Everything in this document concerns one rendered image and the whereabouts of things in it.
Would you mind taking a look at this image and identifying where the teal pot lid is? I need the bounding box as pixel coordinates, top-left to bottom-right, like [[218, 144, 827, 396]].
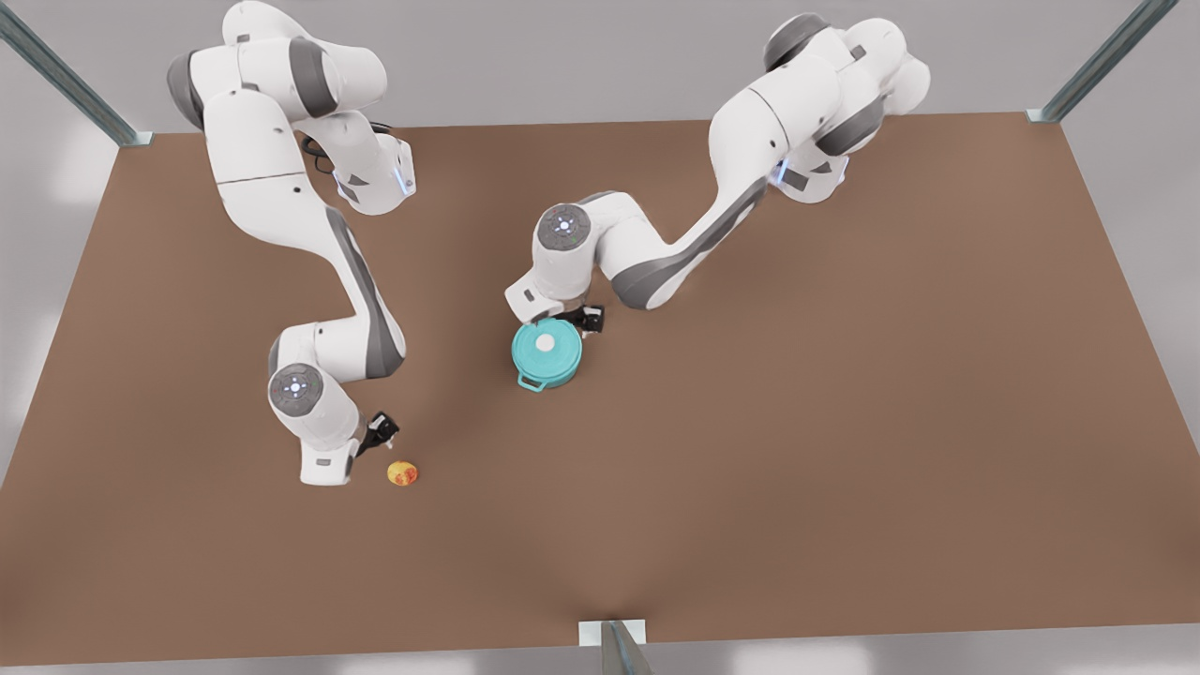
[[512, 318, 583, 380]]

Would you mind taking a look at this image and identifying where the teal pot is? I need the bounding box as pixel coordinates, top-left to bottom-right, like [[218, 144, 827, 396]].
[[512, 318, 584, 393]]

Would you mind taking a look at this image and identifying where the black cable loop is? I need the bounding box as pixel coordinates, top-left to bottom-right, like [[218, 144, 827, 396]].
[[300, 120, 395, 175]]

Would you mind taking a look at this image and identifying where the silver frame post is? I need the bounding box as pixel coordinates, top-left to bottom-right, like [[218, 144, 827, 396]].
[[1026, 0, 1180, 125], [578, 620, 652, 675], [0, 5, 154, 148]]

